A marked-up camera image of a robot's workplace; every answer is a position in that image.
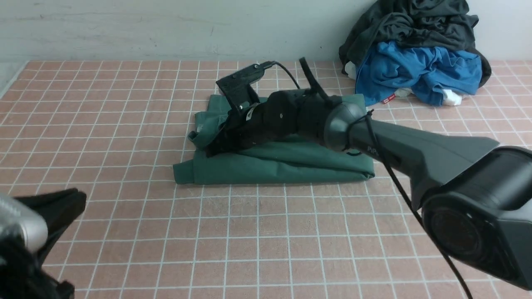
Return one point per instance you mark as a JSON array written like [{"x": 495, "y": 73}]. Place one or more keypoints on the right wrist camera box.
[{"x": 237, "y": 88}]

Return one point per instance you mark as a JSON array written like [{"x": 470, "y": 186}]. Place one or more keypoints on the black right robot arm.
[{"x": 473, "y": 193}]

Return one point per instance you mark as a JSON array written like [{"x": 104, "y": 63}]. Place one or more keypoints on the green long sleeve shirt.
[{"x": 289, "y": 161}]

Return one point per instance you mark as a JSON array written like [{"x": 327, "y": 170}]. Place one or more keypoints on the pink checkered tablecloth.
[{"x": 114, "y": 129}]

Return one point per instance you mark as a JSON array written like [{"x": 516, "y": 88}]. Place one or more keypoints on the dark grey crumpled garment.
[{"x": 414, "y": 23}]

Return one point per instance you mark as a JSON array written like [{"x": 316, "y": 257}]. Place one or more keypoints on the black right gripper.
[{"x": 250, "y": 122}]

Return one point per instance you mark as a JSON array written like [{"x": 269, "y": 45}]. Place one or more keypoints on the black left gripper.
[{"x": 21, "y": 274}]

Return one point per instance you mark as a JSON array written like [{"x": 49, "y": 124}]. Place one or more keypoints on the blue crumpled garment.
[{"x": 427, "y": 71}]

